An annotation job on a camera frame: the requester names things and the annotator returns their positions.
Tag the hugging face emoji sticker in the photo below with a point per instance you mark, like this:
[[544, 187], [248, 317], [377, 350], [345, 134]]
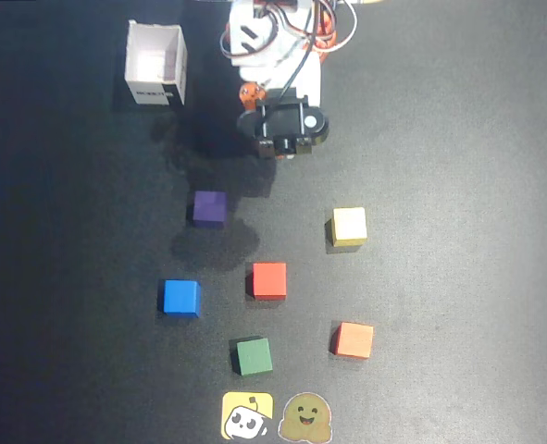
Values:
[[306, 416]]

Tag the purple cube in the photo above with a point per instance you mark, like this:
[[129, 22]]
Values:
[[210, 208]]

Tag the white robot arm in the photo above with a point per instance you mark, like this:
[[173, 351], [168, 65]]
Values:
[[254, 28]]

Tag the yellow cube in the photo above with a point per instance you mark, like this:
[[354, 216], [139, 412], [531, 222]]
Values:
[[349, 224]]

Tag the orange cube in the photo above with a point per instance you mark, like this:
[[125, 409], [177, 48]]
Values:
[[355, 340]]

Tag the green cube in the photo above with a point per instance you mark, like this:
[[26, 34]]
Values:
[[253, 356]]

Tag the blue cube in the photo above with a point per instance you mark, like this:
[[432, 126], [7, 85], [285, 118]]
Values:
[[180, 297]]

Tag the red cube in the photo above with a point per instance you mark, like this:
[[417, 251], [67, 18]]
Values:
[[269, 279]]

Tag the white open cardboard box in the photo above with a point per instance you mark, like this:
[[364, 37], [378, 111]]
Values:
[[155, 65]]

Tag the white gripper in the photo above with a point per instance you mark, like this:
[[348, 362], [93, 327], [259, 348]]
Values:
[[284, 121]]

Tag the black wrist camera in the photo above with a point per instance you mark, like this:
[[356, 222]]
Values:
[[282, 122]]

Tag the yellow robot sticker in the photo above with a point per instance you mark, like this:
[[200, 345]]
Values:
[[247, 416]]

